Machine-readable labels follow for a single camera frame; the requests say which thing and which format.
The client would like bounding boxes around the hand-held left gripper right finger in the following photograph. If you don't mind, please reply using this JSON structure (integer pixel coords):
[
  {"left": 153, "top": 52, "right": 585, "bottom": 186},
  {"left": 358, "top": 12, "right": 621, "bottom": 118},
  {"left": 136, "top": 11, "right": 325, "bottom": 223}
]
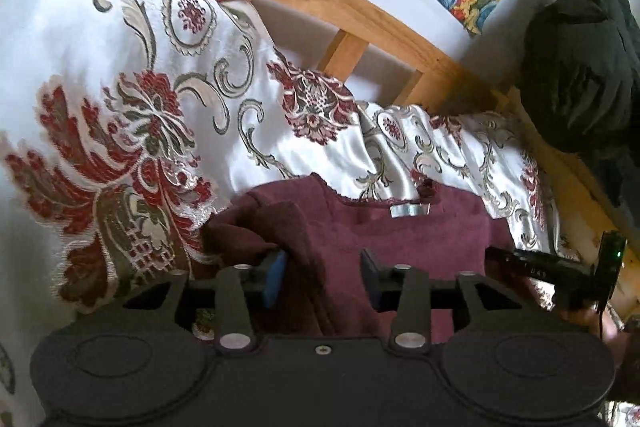
[{"left": 361, "top": 249, "right": 526, "bottom": 354}]

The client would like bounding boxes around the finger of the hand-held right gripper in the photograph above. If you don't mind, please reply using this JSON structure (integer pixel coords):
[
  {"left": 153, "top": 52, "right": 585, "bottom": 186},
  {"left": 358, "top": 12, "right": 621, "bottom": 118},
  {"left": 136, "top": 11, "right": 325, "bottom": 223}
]
[{"left": 487, "top": 247, "right": 600, "bottom": 309}]

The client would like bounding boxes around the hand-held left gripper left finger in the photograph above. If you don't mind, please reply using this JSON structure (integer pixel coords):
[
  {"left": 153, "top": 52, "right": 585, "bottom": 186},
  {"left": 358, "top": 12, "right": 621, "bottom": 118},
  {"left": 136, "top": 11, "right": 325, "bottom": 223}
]
[{"left": 122, "top": 251, "right": 288, "bottom": 354}]

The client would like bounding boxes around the maroon long-sleeve shirt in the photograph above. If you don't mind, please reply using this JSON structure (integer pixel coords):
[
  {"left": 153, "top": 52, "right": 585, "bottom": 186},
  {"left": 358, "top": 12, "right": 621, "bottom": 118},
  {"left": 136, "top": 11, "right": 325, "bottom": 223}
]
[{"left": 202, "top": 173, "right": 566, "bottom": 344}]

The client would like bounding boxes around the person's right hand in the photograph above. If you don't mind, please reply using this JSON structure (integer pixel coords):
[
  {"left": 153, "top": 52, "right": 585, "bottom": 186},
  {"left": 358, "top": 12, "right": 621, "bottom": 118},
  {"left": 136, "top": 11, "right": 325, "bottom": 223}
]
[{"left": 560, "top": 304, "right": 633, "bottom": 358}]

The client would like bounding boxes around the dark green jacket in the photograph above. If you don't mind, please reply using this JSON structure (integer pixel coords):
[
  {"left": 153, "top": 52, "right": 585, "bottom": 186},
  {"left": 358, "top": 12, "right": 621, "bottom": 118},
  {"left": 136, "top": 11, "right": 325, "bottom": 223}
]
[{"left": 517, "top": 0, "right": 640, "bottom": 210}]

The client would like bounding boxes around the white floral bedspread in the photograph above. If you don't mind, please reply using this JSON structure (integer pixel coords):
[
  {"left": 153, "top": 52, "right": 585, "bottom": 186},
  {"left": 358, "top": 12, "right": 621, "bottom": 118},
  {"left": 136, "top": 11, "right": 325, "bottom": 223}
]
[{"left": 0, "top": 0, "right": 640, "bottom": 427}]

